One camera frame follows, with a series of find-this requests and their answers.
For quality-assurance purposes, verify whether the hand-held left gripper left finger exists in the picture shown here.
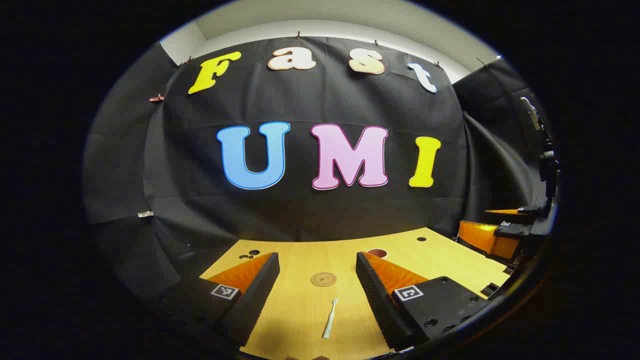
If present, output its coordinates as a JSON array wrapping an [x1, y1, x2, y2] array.
[[160, 251, 281, 348]]

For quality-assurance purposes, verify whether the round cork coaster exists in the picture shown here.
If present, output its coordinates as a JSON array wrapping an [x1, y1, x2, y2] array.
[[310, 271, 338, 288]]

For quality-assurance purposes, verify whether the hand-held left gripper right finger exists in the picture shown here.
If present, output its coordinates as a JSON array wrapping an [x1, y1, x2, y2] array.
[[355, 251, 494, 351]]

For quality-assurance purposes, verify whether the pale green toothbrush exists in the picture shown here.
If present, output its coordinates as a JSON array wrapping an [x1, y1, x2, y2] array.
[[322, 298, 340, 340]]

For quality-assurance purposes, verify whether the black backdrop cloth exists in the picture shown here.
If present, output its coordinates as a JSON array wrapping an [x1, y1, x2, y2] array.
[[82, 36, 551, 301]]

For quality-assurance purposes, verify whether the wooden desktop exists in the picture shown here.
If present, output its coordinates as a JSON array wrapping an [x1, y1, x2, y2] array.
[[199, 227, 511, 360]]

